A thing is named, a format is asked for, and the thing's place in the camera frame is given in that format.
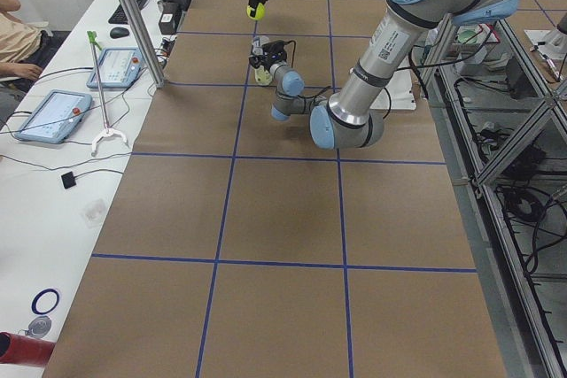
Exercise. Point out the near teach pendant tablet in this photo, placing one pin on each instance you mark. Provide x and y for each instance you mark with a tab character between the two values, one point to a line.
55	118

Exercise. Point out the small black square pad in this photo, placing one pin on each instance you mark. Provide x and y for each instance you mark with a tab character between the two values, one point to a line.
68	180

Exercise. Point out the reacher grabber tool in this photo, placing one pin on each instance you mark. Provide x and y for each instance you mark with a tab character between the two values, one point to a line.
108	131

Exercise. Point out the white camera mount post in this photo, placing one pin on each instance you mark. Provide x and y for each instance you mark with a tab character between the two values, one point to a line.
398	95

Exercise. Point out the teach pendant tablet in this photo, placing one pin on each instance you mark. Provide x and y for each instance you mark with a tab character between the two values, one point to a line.
55	118
119	67

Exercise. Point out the far teach pendant tablet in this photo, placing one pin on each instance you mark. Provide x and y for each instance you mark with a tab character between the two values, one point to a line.
119	67

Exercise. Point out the silver round disc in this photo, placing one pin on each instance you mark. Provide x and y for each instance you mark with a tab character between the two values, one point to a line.
39	327

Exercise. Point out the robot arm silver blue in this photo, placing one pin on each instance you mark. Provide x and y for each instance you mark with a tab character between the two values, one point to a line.
346	119

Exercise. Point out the aluminium frame post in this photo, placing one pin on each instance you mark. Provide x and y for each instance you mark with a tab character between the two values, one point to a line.
143	40

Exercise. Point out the clear tennis ball can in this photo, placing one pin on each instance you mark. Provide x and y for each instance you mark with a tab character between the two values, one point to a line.
257	47

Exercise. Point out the black computer mouse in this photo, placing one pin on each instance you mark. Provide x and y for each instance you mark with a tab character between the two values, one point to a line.
118	32

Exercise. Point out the red cylinder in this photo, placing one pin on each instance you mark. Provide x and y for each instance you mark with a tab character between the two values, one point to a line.
25	351

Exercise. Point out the black power box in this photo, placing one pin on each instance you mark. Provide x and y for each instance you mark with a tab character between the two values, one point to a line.
171	14

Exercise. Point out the seated person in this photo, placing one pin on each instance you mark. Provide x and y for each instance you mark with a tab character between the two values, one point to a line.
25	49

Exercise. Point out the blue tape roll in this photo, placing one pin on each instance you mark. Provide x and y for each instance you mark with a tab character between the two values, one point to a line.
45	301

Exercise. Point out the yellow tennis ball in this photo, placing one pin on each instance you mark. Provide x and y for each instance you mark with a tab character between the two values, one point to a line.
262	77
262	14

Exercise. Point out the aluminium side rack frame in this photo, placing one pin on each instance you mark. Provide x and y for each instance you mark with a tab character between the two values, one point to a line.
501	118

